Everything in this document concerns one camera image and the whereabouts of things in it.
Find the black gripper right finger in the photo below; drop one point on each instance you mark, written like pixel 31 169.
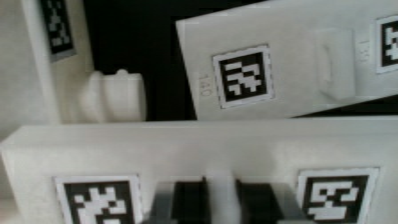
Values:
pixel 269 205

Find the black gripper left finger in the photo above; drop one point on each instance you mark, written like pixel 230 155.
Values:
pixel 181 203

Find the white cabinet door panel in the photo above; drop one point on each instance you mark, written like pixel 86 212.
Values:
pixel 86 168
pixel 291 57

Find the white cabinet body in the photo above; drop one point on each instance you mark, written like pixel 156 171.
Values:
pixel 58 91

